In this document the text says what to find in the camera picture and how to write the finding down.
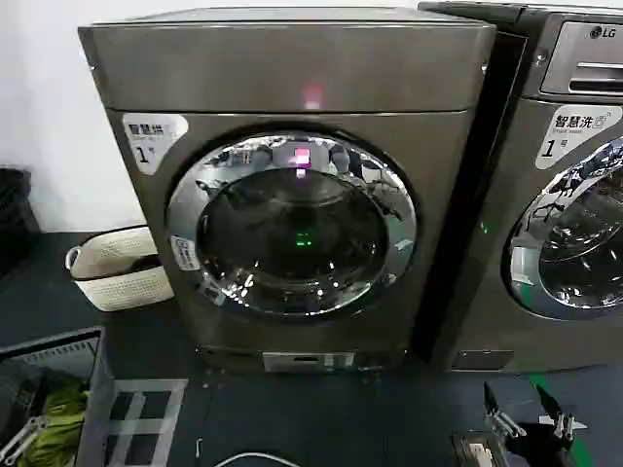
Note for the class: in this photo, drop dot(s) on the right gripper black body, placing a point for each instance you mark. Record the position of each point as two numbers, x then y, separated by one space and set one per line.
540 447

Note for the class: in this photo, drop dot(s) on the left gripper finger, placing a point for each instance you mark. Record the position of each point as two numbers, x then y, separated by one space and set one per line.
30 426
25 443

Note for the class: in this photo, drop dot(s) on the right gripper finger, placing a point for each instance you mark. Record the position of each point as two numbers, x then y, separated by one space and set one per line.
557 413
497 413

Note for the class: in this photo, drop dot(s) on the green garment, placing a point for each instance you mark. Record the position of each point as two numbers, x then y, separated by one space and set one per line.
61 413

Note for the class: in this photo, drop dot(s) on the green floor tape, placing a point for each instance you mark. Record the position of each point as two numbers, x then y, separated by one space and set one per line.
535 378

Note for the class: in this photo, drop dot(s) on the grey slatted laundry basket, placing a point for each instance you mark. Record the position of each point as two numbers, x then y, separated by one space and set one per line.
146 404

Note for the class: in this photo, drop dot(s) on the round chrome-rimmed glass door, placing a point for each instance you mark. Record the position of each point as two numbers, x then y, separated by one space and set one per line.
584 253

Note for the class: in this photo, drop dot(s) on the white perforated laundry basket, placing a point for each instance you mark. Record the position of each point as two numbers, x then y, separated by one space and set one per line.
121 287

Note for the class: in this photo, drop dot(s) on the black crate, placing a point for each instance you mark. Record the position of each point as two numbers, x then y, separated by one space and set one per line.
13 224

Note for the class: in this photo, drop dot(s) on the grey dryer with drawer panel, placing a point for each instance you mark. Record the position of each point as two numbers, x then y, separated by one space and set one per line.
511 204

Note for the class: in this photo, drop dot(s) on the round glass dryer door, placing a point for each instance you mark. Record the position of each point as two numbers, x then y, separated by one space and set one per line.
292 233

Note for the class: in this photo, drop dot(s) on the grey dryer with round door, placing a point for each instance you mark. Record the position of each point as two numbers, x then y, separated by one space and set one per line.
272 73

